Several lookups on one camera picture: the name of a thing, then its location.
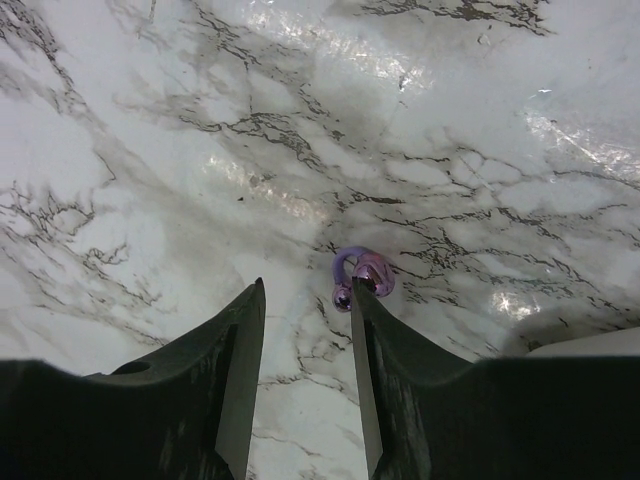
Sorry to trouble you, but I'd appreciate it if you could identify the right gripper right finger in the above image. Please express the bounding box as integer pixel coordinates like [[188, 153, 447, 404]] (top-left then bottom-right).
[[351, 281, 639, 479]]

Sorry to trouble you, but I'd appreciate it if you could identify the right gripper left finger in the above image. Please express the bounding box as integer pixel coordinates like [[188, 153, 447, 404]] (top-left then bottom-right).
[[1, 281, 266, 479]]

